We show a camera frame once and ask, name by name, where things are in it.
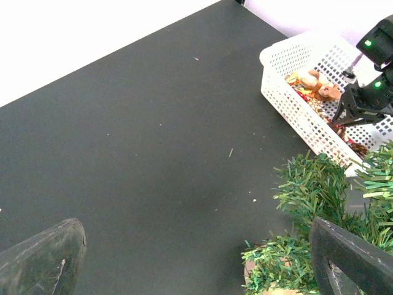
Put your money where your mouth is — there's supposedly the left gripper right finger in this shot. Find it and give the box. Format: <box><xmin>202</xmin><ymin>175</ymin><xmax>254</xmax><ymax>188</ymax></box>
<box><xmin>309</xmin><ymin>217</ymin><xmax>392</xmax><ymax>294</ymax></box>

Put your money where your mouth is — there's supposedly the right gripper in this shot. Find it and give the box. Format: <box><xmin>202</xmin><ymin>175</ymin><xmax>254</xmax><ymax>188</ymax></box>
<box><xmin>332</xmin><ymin>84</ymin><xmax>392</xmax><ymax>127</ymax></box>

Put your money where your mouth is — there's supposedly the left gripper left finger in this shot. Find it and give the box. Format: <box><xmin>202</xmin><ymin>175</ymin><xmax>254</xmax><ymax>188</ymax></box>
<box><xmin>1</xmin><ymin>218</ymin><xmax>87</xmax><ymax>294</ymax></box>

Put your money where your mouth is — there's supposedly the small green christmas tree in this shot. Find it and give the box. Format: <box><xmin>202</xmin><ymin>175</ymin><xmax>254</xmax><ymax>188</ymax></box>
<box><xmin>242</xmin><ymin>141</ymin><xmax>392</xmax><ymax>294</ymax></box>

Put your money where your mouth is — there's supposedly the white plastic basket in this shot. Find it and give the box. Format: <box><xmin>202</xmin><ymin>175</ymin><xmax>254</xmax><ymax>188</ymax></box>
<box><xmin>259</xmin><ymin>30</ymin><xmax>392</xmax><ymax>176</ymax></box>

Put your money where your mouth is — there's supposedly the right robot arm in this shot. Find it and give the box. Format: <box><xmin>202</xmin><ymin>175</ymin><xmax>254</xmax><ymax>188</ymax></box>
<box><xmin>332</xmin><ymin>15</ymin><xmax>392</xmax><ymax>127</ymax></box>

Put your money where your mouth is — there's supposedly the brown pine cone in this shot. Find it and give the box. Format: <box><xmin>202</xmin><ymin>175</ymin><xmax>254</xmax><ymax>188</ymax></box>
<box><xmin>350</xmin><ymin>142</ymin><xmax>368</xmax><ymax>158</ymax></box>

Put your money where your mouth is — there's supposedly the gold bell ornament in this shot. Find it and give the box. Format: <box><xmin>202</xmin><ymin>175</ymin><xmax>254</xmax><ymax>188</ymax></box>
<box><xmin>284</xmin><ymin>73</ymin><xmax>300</xmax><ymax>85</ymax></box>

